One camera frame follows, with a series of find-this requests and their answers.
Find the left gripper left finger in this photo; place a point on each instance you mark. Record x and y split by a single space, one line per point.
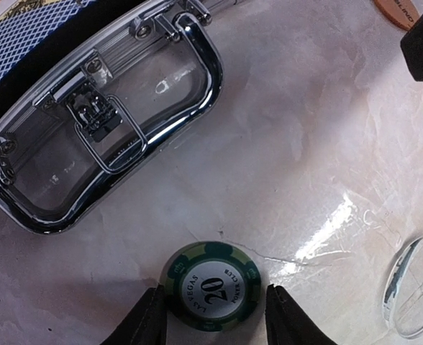
146 323

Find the single green poker chip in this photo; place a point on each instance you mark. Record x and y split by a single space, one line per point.
211 286

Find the aluminium poker case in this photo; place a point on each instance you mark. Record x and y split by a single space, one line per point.
68 80

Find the orange big blind button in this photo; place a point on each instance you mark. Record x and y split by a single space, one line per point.
401 13

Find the clear round dealer puck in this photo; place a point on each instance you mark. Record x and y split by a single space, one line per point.
402 303

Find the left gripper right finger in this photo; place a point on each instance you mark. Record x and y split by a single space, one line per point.
287 323

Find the blue playing card deck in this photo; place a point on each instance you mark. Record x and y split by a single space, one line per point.
25 24

